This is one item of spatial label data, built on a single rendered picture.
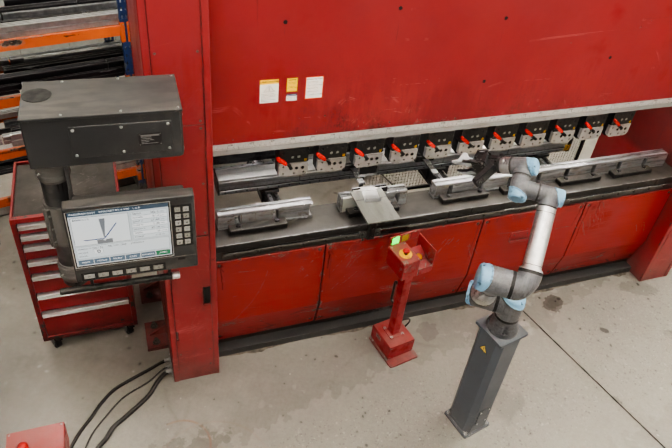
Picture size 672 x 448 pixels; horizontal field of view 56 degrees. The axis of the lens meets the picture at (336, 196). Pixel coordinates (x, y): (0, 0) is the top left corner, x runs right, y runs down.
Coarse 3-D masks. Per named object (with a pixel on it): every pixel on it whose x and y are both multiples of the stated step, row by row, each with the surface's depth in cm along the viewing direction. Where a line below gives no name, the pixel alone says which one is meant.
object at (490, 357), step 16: (480, 320) 304; (480, 336) 305; (480, 352) 309; (496, 352) 300; (512, 352) 306; (480, 368) 312; (496, 368) 307; (464, 384) 328; (480, 384) 316; (496, 384) 320; (464, 400) 332; (480, 400) 323; (448, 416) 348; (464, 416) 336; (480, 416) 333; (464, 432) 340
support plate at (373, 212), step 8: (352, 192) 338; (360, 192) 338; (360, 200) 333; (384, 200) 335; (360, 208) 327; (368, 208) 328; (376, 208) 329; (384, 208) 329; (392, 208) 330; (368, 216) 323; (376, 216) 323; (384, 216) 324; (392, 216) 325; (368, 224) 319
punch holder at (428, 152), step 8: (424, 136) 333; (432, 136) 330; (440, 136) 331; (448, 136) 333; (424, 144) 335; (440, 144) 335; (448, 144) 337; (424, 152) 335; (432, 152) 336; (440, 152) 338; (448, 152) 340
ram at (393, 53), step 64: (256, 0) 254; (320, 0) 262; (384, 0) 272; (448, 0) 283; (512, 0) 294; (576, 0) 306; (640, 0) 319; (256, 64) 271; (320, 64) 281; (384, 64) 292; (448, 64) 304; (512, 64) 317; (576, 64) 332; (640, 64) 347; (256, 128) 291; (320, 128) 303; (448, 128) 330
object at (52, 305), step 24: (24, 168) 330; (72, 168) 334; (96, 168) 336; (24, 192) 315; (96, 192) 320; (24, 216) 299; (24, 240) 304; (48, 240) 310; (24, 264) 314; (48, 264) 316; (48, 288) 328; (120, 288) 344; (48, 312) 337; (72, 312) 341; (96, 312) 349; (120, 312) 355; (48, 336) 349
